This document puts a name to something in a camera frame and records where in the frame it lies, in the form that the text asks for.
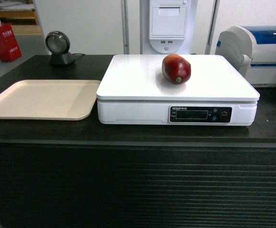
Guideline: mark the dark red mango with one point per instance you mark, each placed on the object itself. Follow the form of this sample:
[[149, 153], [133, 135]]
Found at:
[[176, 69]]

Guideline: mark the white checkout scale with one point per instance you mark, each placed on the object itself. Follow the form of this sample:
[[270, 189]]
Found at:
[[134, 91]]

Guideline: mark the black slatted checkout counter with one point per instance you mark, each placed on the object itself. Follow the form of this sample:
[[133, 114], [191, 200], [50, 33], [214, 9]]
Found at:
[[84, 174]]

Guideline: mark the white receipt printer kiosk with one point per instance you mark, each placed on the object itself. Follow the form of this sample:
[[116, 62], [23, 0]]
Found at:
[[167, 26]]

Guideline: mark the beige plastic tray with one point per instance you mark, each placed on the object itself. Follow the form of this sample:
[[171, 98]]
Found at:
[[67, 100]]

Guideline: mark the black barcode scanner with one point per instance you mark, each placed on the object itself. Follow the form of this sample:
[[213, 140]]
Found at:
[[58, 44]]

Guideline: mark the white blue label printer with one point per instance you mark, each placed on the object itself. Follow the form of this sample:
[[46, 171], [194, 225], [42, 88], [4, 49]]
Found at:
[[251, 50]]

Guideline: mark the wooden pallet shelf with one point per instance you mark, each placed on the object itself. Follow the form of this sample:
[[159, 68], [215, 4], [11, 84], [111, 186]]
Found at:
[[18, 10]]

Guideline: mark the red fire equipment box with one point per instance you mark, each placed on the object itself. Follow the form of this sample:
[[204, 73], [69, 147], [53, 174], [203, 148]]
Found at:
[[9, 48]]

